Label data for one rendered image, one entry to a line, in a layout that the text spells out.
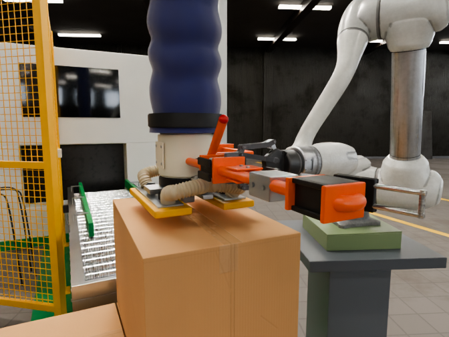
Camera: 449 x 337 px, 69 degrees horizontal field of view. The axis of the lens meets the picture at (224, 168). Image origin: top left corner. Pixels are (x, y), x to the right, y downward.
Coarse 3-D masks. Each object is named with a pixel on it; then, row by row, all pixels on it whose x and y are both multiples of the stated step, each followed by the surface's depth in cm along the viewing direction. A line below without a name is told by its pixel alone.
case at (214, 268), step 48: (144, 240) 77; (192, 240) 77; (240, 240) 77; (288, 240) 82; (144, 288) 68; (192, 288) 72; (240, 288) 78; (288, 288) 84; (144, 336) 70; (192, 336) 74; (240, 336) 79; (288, 336) 86
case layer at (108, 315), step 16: (112, 304) 123; (48, 320) 113; (64, 320) 113; (80, 320) 113; (96, 320) 113; (112, 320) 113; (0, 336) 105; (16, 336) 105; (32, 336) 105; (48, 336) 105; (64, 336) 105; (80, 336) 105; (96, 336) 105; (112, 336) 105
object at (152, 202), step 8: (152, 184) 103; (136, 192) 104; (144, 192) 101; (160, 192) 90; (144, 200) 93; (152, 200) 91; (152, 208) 84; (160, 208) 84; (168, 208) 84; (176, 208) 84; (184, 208) 84; (160, 216) 82; (168, 216) 82
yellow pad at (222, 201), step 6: (210, 192) 102; (216, 192) 102; (222, 192) 99; (216, 198) 95; (222, 198) 93; (228, 198) 93; (234, 198) 93; (240, 198) 94; (246, 198) 96; (216, 204) 93; (222, 204) 90; (228, 204) 90; (234, 204) 91; (240, 204) 91; (246, 204) 92; (252, 204) 93
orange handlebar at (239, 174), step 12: (228, 168) 70; (240, 168) 66; (252, 168) 66; (228, 180) 69; (240, 180) 64; (276, 180) 55; (276, 192) 54; (336, 204) 42; (348, 204) 42; (360, 204) 42
